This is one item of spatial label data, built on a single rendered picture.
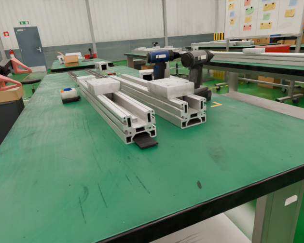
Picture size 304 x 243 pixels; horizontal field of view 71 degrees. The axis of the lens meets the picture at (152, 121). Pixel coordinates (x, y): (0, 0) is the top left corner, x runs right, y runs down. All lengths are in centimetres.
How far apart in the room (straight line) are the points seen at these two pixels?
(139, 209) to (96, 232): 8
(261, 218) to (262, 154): 26
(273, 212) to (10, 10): 1243
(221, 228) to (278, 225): 36
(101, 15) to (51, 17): 239
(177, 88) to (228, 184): 39
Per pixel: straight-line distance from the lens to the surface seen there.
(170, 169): 49
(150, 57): 114
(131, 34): 1289
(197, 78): 93
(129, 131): 61
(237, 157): 55
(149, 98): 86
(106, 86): 89
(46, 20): 1241
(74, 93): 120
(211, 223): 115
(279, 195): 75
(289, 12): 367
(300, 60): 202
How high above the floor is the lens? 105
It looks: 21 degrees down
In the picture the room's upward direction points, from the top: 5 degrees counter-clockwise
